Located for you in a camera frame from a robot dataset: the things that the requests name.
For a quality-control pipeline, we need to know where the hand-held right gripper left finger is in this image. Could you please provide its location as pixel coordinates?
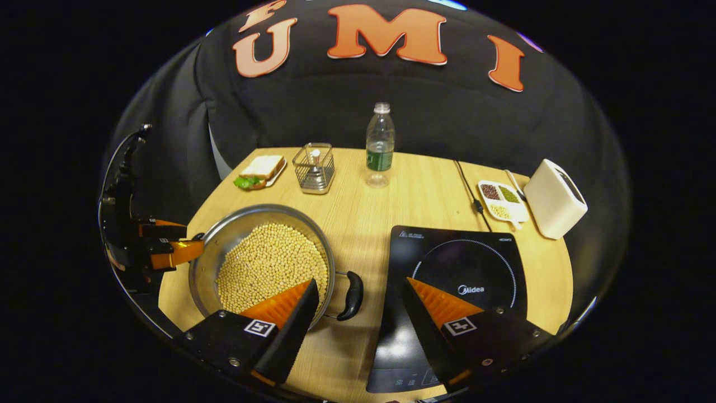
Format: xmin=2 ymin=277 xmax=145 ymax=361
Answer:
xmin=172 ymin=279 xmax=321 ymax=388

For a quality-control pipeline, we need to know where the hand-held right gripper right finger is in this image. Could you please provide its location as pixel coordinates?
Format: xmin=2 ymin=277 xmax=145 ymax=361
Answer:
xmin=403 ymin=277 xmax=557 ymax=392

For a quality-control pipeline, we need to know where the steel pot with black handles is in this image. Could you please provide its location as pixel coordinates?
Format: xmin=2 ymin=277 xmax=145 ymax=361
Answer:
xmin=189 ymin=203 xmax=365 ymax=332

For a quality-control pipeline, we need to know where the pile of yellow soybeans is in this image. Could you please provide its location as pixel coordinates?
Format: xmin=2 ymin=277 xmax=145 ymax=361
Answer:
xmin=216 ymin=223 xmax=329 ymax=314

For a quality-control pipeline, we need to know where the black induction cooktop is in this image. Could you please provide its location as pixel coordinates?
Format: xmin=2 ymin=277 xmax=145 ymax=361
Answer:
xmin=366 ymin=225 xmax=529 ymax=394

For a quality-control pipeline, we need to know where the sandwich with lettuce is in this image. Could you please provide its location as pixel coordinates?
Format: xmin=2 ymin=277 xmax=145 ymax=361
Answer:
xmin=234 ymin=155 xmax=285 ymax=191

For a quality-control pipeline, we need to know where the small white plate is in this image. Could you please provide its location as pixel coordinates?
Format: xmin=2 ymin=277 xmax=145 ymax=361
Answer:
xmin=263 ymin=158 xmax=288 ymax=188

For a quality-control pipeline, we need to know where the white divided dish of beans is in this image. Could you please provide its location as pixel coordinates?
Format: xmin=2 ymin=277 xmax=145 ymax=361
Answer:
xmin=478 ymin=180 xmax=530 ymax=224

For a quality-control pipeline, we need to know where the white spoon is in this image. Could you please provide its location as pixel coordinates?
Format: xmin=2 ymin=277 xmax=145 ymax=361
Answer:
xmin=505 ymin=170 xmax=527 ymax=202

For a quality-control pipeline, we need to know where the white toaster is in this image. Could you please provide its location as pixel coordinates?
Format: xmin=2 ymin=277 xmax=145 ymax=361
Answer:
xmin=523 ymin=159 xmax=588 ymax=240

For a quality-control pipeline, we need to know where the clear plastic water bottle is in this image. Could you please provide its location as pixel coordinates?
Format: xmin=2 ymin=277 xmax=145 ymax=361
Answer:
xmin=365 ymin=102 xmax=395 ymax=188

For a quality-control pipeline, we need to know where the black power cable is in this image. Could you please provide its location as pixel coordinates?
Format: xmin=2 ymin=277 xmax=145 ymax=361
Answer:
xmin=453 ymin=160 xmax=493 ymax=231

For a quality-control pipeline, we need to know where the wire mesh holder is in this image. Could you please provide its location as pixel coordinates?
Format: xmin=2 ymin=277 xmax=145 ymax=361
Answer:
xmin=292 ymin=143 xmax=336 ymax=195

